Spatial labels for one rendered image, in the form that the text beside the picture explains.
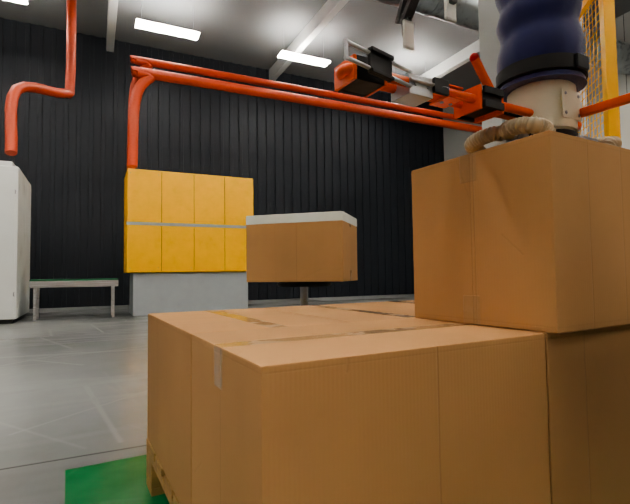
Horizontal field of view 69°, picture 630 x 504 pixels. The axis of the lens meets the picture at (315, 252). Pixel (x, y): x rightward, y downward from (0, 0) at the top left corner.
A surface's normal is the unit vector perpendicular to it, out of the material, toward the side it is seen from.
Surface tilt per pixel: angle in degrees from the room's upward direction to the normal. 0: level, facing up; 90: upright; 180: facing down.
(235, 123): 90
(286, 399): 90
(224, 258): 90
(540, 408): 90
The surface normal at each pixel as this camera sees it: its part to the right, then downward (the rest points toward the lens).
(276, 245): -0.29, -0.04
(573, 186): 0.50, -0.05
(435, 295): -0.87, -0.01
